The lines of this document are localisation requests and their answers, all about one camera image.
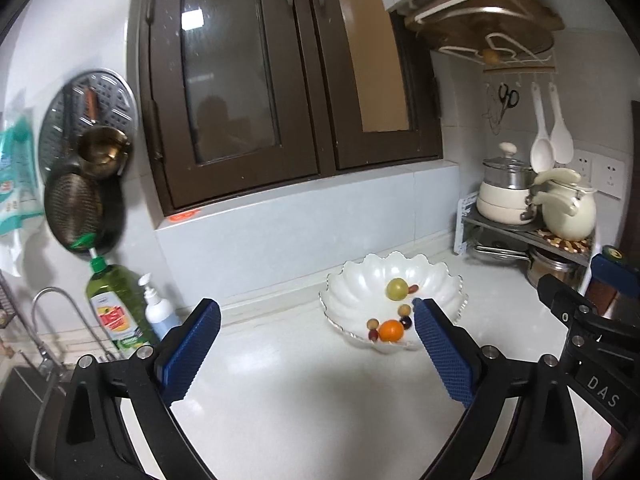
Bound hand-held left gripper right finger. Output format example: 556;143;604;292
412;297;598;480

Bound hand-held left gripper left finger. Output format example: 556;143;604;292
30;297;223;480

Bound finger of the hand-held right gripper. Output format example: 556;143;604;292
590;254;640;311
539;274;640;361

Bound white scalloped bowl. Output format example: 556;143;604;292
319;252;470;356

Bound person's right hand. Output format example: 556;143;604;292
599;429;633;480

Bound steel pot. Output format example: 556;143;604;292
526;249;583;291

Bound white pump bottle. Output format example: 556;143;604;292
137;273;182;341

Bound beaded trivet mat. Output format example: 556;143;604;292
537;229;593;255

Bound cream kettle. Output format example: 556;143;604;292
530;169;598;242

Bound green dish soap bottle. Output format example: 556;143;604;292
70;234;161;353

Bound cream cooking pot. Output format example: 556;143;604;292
476;180;538;225

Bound white lattice rack panel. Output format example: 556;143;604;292
454;192;481;256

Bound steel steamer insert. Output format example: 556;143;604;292
485;165;536;192

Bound white rice spoon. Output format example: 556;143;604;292
530;84;556;173
547;82;575;165

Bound glass pot lid cream knob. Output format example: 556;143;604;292
482;142;535;173

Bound steel faucet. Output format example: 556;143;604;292
30;286;126;376

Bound dark sink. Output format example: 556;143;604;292
0;365;71;461

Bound dark mesh strainer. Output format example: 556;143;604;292
44;170;126;256

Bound black scissors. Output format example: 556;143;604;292
497;84;521;123

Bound brass ladle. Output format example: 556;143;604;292
76;87;133;178

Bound teal plastic bag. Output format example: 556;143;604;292
0;90;46;276

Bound dark brown window sash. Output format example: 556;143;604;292
287;0;443;171
137;0;331;211

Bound perforated metal steamer tray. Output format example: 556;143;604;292
39;69;137;181

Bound rectangular wooden cutting board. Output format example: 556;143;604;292
402;0;566;36

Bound round wooden cutting board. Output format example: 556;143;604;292
415;12;556;61

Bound tan cardboard panel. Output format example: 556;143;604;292
345;0;413;133

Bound steel pan long handle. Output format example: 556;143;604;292
470;241;532;265

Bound white wall socket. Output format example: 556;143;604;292
570;149;594;186
595;157;627;200

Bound wire dish rack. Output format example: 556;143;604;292
0;270;16;356

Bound thin wire loop tool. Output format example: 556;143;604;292
484;84;503;136

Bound wooden hook rail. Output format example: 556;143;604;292
482;64;557;75

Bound white wire rack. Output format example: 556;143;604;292
439;5;556;68

